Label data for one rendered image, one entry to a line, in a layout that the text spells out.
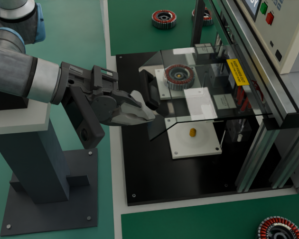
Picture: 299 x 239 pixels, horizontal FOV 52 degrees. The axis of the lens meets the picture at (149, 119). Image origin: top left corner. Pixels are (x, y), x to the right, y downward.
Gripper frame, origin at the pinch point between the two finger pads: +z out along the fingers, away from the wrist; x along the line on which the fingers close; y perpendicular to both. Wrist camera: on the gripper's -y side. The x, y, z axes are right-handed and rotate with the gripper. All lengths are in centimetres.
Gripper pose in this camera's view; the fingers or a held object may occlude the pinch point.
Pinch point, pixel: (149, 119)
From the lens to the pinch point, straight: 64.9
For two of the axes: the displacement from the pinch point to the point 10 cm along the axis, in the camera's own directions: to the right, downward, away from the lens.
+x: -5.0, 6.0, 6.3
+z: 8.6, 2.4, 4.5
